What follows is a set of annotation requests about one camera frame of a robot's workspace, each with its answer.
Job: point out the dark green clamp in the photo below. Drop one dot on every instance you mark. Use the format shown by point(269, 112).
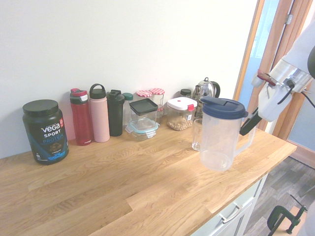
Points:
point(273, 216)

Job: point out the tall jar with checkered lid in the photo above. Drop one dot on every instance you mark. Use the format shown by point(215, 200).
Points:
point(143, 94)
point(157, 91)

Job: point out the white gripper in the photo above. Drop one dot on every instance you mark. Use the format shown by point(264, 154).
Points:
point(273, 105)

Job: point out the glass French press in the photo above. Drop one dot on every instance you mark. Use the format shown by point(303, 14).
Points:
point(198, 108)

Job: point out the clear jar with green lid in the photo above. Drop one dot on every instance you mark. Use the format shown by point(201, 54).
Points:
point(127, 97)

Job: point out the clear drinking glass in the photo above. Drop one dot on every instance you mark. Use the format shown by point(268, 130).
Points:
point(196, 135)

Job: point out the glass container with teal lid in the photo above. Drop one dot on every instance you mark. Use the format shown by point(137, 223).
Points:
point(142, 128)

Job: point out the silver door hinge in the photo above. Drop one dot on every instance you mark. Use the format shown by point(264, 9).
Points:
point(289, 19)

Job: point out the clear pitcher with blue lid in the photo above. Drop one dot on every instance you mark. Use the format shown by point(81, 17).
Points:
point(216, 137)

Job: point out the steel electric kettle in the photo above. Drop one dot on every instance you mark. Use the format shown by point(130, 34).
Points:
point(209, 89)

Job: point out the red water bottle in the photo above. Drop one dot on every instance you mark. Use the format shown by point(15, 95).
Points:
point(82, 123)

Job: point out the wooden door frame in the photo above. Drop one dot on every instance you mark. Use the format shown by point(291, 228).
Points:
point(248, 49)

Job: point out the cereal container with white lid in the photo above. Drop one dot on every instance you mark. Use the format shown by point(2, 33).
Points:
point(179, 105)

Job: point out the pink water bottle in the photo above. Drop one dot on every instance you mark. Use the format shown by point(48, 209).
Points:
point(99, 118)

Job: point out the black protein powder tub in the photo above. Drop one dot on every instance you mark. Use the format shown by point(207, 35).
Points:
point(44, 132)

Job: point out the small jar with checkered lid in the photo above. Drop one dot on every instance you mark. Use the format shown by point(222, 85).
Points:
point(160, 111)

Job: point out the jar with black lid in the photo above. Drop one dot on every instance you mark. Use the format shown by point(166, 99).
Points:
point(185, 91)

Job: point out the black shaker bottle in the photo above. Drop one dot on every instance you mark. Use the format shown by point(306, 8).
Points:
point(115, 115)

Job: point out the white kitchen cabinet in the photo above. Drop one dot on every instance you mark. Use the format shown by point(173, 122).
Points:
point(246, 211)

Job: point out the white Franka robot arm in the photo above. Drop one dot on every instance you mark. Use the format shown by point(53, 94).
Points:
point(302, 49)

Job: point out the square container with black lid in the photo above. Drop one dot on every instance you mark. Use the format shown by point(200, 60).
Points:
point(144, 105)

